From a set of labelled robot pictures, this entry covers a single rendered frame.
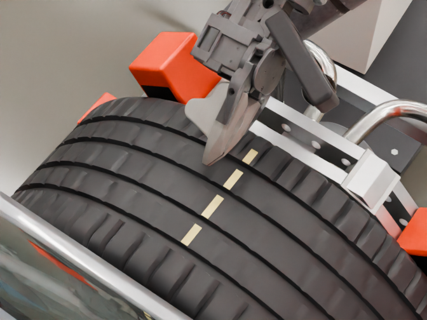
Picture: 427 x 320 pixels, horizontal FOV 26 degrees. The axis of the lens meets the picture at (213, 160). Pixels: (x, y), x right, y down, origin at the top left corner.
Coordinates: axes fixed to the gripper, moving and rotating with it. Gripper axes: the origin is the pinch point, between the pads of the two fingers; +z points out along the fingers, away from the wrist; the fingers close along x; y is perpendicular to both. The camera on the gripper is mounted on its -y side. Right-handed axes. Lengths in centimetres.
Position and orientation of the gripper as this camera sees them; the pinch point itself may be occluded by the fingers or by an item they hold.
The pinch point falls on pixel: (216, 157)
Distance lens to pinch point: 102.0
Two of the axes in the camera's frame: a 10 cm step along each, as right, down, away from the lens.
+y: -8.1, -4.5, 3.7
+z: -4.7, 8.8, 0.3
